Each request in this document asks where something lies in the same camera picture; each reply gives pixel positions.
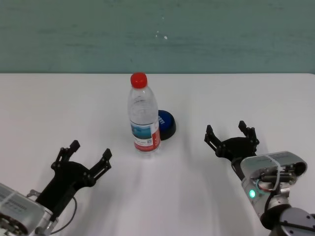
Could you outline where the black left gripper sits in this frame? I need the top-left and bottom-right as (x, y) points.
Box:
(35, 140), (113, 217)

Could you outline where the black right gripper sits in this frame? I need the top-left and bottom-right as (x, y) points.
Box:
(203, 120), (260, 174)

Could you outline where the blue push button black base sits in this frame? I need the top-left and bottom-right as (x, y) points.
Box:
(157, 109), (177, 141)

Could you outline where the clear water bottle red cap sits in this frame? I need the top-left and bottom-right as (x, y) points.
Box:
(126, 72), (162, 160)

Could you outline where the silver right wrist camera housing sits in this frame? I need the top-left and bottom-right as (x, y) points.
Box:
(240, 150), (308, 189)

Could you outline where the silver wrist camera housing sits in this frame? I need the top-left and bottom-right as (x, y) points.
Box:
(240, 150), (308, 189)
(0, 183), (47, 236)

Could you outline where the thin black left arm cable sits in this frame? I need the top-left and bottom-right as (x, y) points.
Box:
(49, 196), (78, 234)

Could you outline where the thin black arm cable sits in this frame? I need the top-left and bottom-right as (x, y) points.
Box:
(264, 190), (278, 213)
(49, 196), (78, 234)

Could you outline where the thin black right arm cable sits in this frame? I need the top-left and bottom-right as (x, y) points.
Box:
(264, 190), (278, 213)

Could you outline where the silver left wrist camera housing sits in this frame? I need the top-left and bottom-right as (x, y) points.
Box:
(0, 183), (47, 236)

